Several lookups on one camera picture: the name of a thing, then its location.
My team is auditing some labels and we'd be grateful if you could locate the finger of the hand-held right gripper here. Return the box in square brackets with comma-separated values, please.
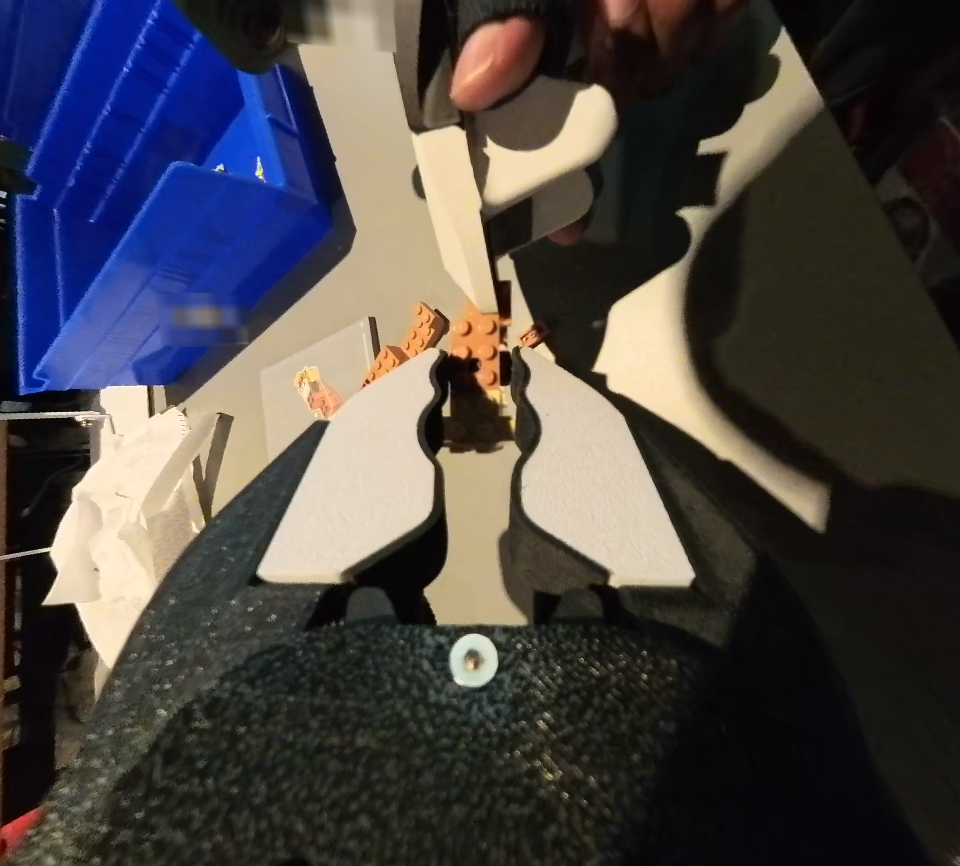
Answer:
[411, 127, 500, 316]
[491, 255, 520, 329]

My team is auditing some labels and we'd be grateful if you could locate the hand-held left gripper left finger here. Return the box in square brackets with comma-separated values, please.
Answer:
[256, 349, 450, 582]

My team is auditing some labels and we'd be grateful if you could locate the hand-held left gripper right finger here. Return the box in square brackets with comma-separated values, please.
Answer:
[510, 346, 696, 590]

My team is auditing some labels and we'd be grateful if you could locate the brown and tan brick model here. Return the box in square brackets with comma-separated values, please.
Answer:
[442, 307, 520, 451]

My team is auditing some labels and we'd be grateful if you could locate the grey desk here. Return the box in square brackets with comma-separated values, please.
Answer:
[97, 19, 834, 627]

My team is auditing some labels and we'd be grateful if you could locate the person's right hand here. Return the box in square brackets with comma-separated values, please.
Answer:
[450, 0, 760, 246]

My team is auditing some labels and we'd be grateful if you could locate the brown toy brick block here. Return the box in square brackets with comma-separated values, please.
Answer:
[363, 301, 451, 389]

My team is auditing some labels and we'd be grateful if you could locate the grey instruction booklet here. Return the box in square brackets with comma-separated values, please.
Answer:
[258, 315, 380, 425]

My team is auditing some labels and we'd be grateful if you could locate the row of blue bins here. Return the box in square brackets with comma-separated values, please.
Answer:
[0, 0, 339, 207]

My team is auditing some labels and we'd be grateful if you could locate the white printed paper bag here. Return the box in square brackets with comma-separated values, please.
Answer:
[41, 407, 235, 668]

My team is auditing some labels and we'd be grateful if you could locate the person's dark jacket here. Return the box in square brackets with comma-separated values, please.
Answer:
[765, 0, 960, 866]

